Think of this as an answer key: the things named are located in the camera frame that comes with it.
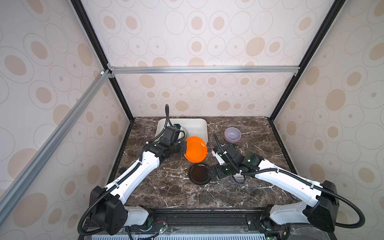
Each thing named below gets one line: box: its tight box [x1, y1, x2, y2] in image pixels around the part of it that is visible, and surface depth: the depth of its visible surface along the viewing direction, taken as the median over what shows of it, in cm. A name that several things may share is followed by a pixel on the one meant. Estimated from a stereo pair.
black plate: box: [188, 163, 211, 185], surface depth 90 cm
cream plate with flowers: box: [177, 126, 189, 141], surface depth 66 cm
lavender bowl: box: [224, 127, 242, 144], surface depth 104 cm
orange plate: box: [184, 136, 208, 163], surface depth 85 cm
